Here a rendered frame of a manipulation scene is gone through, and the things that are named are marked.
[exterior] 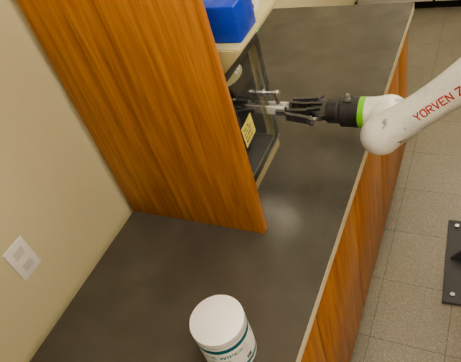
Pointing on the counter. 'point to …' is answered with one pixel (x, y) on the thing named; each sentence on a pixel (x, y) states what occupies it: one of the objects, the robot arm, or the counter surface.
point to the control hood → (229, 56)
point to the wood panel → (154, 104)
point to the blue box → (230, 19)
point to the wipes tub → (222, 330)
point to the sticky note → (248, 130)
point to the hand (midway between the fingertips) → (277, 108)
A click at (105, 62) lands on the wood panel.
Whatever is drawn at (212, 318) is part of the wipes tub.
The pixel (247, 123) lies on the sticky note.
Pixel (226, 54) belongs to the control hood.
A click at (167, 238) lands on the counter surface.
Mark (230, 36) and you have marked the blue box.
